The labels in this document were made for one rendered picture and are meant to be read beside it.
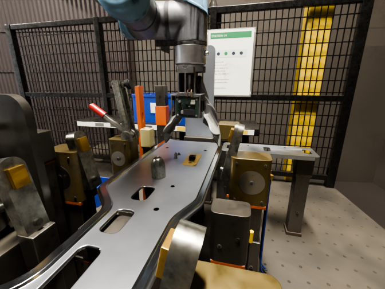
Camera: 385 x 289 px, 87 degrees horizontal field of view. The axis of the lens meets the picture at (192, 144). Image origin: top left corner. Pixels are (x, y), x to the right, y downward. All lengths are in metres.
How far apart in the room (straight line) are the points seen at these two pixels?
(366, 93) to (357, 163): 0.85
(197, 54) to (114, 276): 0.42
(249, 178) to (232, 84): 0.67
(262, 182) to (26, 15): 3.23
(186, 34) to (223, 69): 0.60
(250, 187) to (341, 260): 0.42
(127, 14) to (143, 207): 0.31
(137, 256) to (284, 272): 0.51
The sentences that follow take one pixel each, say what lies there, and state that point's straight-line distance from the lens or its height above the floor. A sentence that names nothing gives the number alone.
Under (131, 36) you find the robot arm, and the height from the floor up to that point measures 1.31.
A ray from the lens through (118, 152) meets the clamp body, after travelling 0.64.
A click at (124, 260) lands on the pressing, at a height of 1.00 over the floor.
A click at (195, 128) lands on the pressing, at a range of 0.83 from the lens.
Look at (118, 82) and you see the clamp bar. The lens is 0.61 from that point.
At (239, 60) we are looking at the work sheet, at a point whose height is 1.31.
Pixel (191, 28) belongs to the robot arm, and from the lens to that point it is 0.50.
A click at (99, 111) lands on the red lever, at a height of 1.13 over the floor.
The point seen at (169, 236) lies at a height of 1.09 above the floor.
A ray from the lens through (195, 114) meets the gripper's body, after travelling 0.47.
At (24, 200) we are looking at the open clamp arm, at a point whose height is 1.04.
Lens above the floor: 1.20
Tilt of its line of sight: 16 degrees down
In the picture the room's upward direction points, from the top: straight up
